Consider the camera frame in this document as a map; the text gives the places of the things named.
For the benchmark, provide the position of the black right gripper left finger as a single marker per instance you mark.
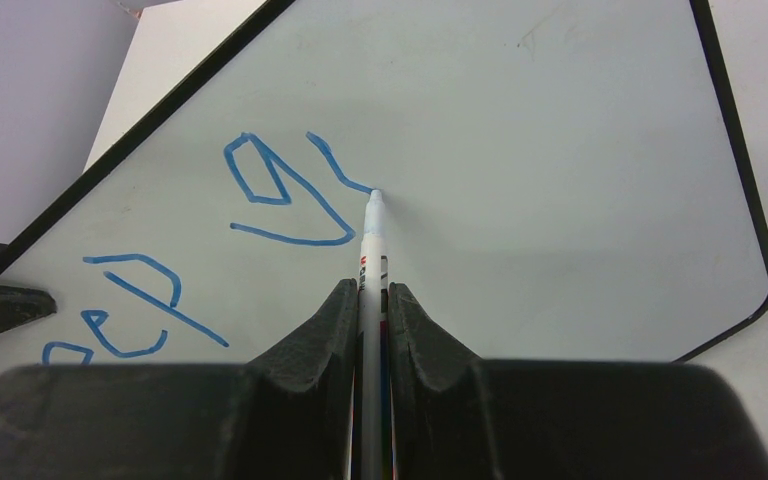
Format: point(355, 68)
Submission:
point(283, 415)

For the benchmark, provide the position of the white whiteboard black frame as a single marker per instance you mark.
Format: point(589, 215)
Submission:
point(562, 179)

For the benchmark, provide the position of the white marker pen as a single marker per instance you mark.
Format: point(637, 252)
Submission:
point(372, 445)

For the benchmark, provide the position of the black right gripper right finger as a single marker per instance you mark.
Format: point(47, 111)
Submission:
point(460, 416)

